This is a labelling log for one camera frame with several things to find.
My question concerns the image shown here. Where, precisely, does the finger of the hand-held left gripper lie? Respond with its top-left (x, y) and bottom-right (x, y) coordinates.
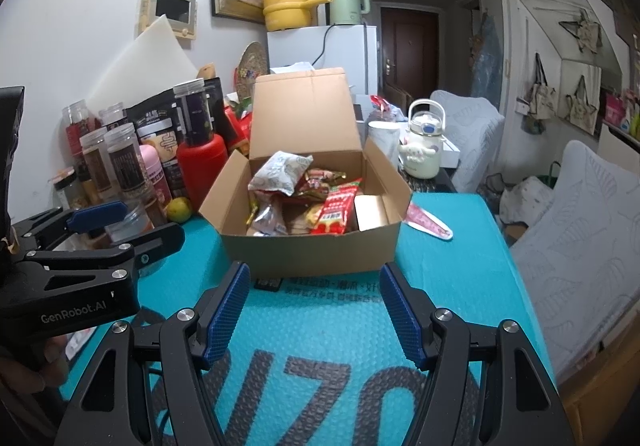
top-left (25, 222), bottom-right (186, 276)
top-left (12, 200), bottom-right (129, 247)

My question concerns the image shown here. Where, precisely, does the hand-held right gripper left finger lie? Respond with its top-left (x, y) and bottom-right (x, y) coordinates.
top-left (52, 261), bottom-right (252, 446)

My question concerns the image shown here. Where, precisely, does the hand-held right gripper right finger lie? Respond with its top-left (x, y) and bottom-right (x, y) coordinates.
top-left (379, 263), bottom-right (576, 446)

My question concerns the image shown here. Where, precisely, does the silver snack packet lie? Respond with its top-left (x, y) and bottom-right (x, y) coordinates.
top-left (246, 201), bottom-right (288, 237)

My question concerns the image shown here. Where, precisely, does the brown cardboard box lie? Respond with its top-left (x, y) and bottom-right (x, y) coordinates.
top-left (199, 67), bottom-right (413, 279)

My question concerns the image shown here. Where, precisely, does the gold rectangular box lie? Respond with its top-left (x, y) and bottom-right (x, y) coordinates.
top-left (354, 194), bottom-right (391, 232)

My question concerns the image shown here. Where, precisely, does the red green snack packet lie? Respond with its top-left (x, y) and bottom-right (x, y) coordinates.
top-left (307, 178), bottom-right (363, 235)

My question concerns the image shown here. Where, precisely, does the white patterned snack packet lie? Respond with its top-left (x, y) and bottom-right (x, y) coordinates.
top-left (248, 151), bottom-right (314, 196)

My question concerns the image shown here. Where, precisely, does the gold snack packet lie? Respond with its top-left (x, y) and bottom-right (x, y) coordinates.
top-left (302, 168), bottom-right (348, 189)

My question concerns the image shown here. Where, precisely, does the person's left hand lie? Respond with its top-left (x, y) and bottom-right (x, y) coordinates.
top-left (0, 333), bottom-right (71, 395)

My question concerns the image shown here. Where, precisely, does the large jar brown label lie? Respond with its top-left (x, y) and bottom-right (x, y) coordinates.
top-left (102, 201), bottom-right (156, 244)

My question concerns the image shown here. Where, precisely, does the white pink-print packet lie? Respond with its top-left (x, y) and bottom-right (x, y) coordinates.
top-left (65, 326), bottom-right (96, 361)

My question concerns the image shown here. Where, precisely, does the yellow-green fruit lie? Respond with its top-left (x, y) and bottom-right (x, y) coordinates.
top-left (166, 197), bottom-right (192, 223)

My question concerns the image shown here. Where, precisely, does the group of clear lidded jars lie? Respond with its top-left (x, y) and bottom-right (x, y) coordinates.
top-left (52, 101), bottom-right (156, 237)

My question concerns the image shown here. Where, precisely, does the pink bottle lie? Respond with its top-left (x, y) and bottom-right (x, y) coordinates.
top-left (139, 145), bottom-right (173, 207)

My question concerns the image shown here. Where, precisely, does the red thermos bottle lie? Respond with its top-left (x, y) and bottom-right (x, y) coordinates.
top-left (176, 133), bottom-right (229, 222)

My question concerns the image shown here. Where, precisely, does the pink flat packet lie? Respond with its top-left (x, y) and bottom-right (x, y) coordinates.
top-left (402, 202), bottom-right (454, 241)

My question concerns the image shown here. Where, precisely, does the black pouch white label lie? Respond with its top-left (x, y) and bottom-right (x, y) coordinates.
top-left (125, 103), bottom-right (181, 167)

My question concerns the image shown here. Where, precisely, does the tall dark-content jar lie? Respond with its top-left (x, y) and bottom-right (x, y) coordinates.
top-left (172, 80), bottom-right (208, 147)

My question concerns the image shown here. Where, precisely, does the plain black pouch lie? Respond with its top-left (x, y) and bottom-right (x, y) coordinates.
top-left (202, 77), bottom-right (236, 152)

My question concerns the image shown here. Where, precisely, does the white foam board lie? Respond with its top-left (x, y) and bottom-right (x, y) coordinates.
top-left (87, 15), bottom-right (198, 114)

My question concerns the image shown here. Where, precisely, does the white flat box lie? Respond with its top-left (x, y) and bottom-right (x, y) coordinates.
top-left (440, 138), bottom-right (461, 169)

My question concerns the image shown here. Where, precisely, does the white plastic bag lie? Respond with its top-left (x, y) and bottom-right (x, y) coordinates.
top-left (500, 176), bottom-right (553, 222)

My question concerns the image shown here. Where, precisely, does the cream water jug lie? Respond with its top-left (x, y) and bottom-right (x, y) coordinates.
top-left (400, 99), bottom-right (448, 178)

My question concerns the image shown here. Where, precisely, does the grey covered chair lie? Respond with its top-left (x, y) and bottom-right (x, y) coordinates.
top-left (510, 141), bottom-right (640, 384)
top-left (431, 90), bottom-right (506, 192)

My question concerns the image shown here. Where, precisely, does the woven round plate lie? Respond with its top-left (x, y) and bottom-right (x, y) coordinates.
top-left (236, 42), bottom-right (268, 99)

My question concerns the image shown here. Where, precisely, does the red plastic bag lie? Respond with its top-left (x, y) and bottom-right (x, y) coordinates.
top-left (370, 95), bottom-right (406, 122)

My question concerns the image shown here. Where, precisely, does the wooden cabinet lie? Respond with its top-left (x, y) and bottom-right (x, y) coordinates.
top-left (555, 326), bottom-right (640, 446)

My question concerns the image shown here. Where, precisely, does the white fridge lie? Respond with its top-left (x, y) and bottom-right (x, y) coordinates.
top-left (266, 24), bottom-right (378, 97)

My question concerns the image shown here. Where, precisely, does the beige tote bag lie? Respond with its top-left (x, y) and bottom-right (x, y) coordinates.
top-left (565, 73), bottom-right (601, 129)
top-left (520, 53), bottom-right (557, 119)

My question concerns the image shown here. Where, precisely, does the dark brown door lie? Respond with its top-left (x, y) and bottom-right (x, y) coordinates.
top-left (380, 6), bottom-right (441, 99)

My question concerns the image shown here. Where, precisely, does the yellow pot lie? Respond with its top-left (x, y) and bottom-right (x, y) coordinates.
top-left (259, 0), bottom-right (333, 32)

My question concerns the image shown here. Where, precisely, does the blue hanging cloth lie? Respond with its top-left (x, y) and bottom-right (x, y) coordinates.
top-left (470, 8), bottom-right (503, 102)

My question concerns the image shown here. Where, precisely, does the row of shelf bottles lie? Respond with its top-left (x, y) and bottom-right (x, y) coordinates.
top-left (602, 86), bottom-right (640, 142)

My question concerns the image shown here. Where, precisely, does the green electric kettle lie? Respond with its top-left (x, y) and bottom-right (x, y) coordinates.
top-left (327, 0), bottom-right (371, 27)

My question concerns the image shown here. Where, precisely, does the cream wall intercom panel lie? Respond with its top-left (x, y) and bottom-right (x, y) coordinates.
top-left (137, 0), bottom-right (197, 41)

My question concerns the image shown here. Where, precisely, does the black power cable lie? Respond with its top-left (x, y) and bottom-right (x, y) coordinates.
top-left (312, 24), bottom-right (333, 69)

